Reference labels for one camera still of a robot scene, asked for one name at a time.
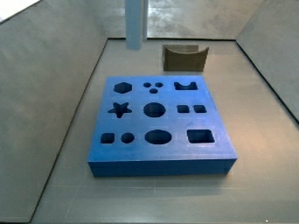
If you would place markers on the black curved fixture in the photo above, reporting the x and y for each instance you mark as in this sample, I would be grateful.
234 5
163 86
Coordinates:
185 58

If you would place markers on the blue foam shape-hole block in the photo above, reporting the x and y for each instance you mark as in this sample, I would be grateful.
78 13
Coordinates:
159 128

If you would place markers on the light blue square-circle object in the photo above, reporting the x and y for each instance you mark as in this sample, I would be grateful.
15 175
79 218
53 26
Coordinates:
137 10

